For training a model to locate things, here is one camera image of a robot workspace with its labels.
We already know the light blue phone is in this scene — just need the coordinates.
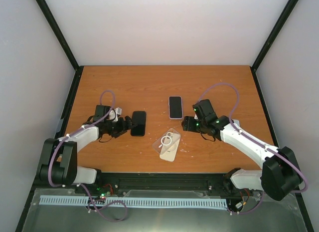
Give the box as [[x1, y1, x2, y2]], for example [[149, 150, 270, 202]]
[[232, 119, 240, 127]]

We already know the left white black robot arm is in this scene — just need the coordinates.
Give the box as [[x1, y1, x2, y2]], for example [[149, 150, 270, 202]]
[[36, 105, 137, 194]]

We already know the left black side rail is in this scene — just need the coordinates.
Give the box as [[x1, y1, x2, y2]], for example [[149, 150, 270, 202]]
[[55, 66, 84, 138]]

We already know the right wired connector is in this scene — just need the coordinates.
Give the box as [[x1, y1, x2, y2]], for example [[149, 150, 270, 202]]
[[235, 189, 250, 211]]

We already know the black phone case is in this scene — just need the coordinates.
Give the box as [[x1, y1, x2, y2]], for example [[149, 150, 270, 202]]
[[130, 110, 147, 137]]

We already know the black screen phone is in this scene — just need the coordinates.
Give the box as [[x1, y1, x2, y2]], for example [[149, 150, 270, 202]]
[[169, 96, 183, 119]]

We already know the black frame post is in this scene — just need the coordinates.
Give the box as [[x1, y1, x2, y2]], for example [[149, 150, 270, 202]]
[[251, 0, 299, 73], [35, 0, 80, 71]]

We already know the right black frame post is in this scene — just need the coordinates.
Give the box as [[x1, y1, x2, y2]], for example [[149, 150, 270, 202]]
[[251, 0, 299, 73]]

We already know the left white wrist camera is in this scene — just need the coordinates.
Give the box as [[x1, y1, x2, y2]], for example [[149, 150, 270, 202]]
[[108, 107, 122, 123]]

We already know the lilac phone case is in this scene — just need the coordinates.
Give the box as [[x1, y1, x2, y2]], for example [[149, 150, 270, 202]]
[[168, 95, 184, 120]]

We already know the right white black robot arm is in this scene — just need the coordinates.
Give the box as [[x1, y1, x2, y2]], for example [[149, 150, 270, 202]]
[[181, 99, 306, 201]]

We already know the left green controller board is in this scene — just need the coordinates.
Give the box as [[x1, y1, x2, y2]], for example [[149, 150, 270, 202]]
[[97, 187, 113, 199]]

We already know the cream white phone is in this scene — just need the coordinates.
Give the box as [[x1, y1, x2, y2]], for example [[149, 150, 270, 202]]
[[159, 132, 180, 162]]

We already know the clear magsafe phone case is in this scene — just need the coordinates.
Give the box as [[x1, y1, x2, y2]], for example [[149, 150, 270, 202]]
[[152, 128, 181, 155]]

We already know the left black frame post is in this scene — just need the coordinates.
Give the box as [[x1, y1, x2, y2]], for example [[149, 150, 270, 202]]
[[35, 0, 80, 71]]

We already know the right black side rail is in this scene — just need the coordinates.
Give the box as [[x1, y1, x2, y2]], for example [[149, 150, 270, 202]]
[[250, 67, 279, 147]]

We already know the black aluminium frame rail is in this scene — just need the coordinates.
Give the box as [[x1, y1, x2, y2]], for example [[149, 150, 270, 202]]
[[32, 172, 299, 196]]

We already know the dark phone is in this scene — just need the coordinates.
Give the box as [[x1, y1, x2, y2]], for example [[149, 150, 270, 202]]
[[131, 111, 146, 136]]

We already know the light blue cable duct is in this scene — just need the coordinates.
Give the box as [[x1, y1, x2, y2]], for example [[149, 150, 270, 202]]
[[38, 195, 227, 210]]

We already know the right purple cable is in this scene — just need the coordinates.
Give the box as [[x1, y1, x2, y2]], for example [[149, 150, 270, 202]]
[[198, 82, 310, 216]]

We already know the black side rail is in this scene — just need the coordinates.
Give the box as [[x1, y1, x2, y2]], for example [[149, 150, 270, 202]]
[[55, 66, 84, 138], [250, 67, 279, 147]]

